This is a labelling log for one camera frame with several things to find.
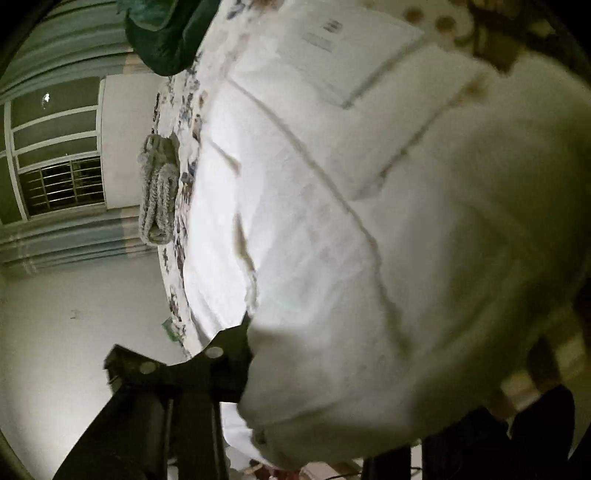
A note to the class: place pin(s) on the white pants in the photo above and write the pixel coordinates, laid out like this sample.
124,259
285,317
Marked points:
369,230

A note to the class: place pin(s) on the dark green garment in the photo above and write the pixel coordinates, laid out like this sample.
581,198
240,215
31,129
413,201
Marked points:
166,34

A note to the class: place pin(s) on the grey knitted folded cloth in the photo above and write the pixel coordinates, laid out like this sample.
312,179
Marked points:
159,175

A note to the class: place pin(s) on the floral checkered bed blanket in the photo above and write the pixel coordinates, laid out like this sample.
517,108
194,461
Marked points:
184,138

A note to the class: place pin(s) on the grey green curtain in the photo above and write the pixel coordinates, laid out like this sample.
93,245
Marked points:
44,43

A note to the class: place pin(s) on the window with metal grille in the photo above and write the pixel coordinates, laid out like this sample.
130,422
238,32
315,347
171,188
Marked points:
50,150

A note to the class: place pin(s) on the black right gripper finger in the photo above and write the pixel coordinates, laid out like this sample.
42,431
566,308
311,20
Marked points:
218,373

